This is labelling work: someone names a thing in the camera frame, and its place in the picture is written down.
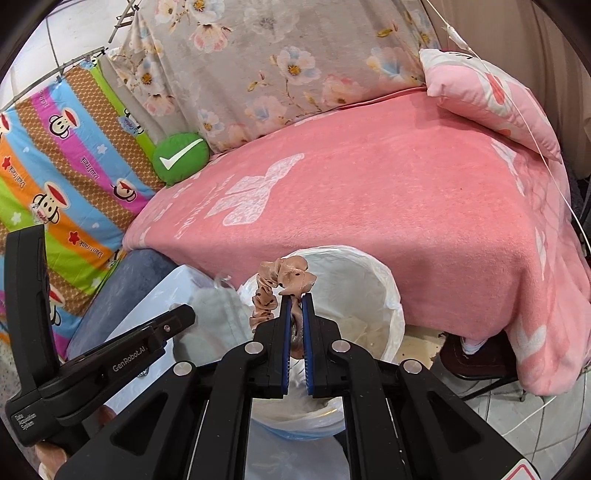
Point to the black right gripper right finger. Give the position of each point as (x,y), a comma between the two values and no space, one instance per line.
(402,422)

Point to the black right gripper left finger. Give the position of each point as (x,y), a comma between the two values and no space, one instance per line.
(192,422)

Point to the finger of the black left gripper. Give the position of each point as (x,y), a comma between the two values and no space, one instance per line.
(153,334)

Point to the white trash bag bin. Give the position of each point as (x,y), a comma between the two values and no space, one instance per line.
(358,292)

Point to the left hand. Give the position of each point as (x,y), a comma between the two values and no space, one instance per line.
(51,458)

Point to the dark blue plush cushion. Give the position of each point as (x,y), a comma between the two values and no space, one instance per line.
(133,278)

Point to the green checkmark plush pillow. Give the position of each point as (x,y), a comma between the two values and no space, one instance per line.
(179,156)

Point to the colourful monkey striped bedsheet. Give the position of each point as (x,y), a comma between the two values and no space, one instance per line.
(74,161)

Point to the pink towel blanket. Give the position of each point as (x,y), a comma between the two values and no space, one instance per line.
(474,227)

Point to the grey floral bedsheet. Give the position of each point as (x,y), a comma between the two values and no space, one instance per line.
(234,71)

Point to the pink floral pillow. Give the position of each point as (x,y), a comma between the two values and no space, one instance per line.
(484,93)

